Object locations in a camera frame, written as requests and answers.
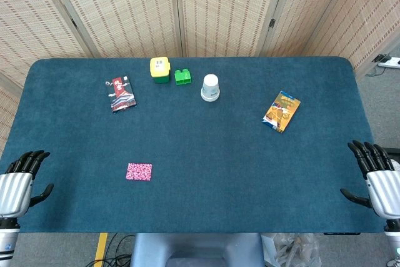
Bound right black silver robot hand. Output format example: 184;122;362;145
339;140;400;219

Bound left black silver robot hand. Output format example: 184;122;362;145
0;150;54;219

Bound pink patterned cloth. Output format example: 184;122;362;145
125;163;153;182

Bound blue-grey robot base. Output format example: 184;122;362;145
129;232;266;267

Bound white paper cup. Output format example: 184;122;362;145
200;74;221;103

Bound yellow floor tape strip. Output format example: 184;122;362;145
93;232;109;267

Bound clear plastic bag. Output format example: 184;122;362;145
261;232;323;267

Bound white power strip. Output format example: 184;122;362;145
377;56;400;70

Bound yellow orange snack box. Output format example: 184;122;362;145
262;90;302;134

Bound teal felt table cover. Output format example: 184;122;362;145
0;56;395;234

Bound green mini bin yellow lid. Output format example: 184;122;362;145
149;57;172;84

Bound green toy building block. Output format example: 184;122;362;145
174;68;193;86

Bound woven bamboo folding screen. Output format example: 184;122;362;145
0;0;400;155

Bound black floor cables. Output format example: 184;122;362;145
86;232;137;267

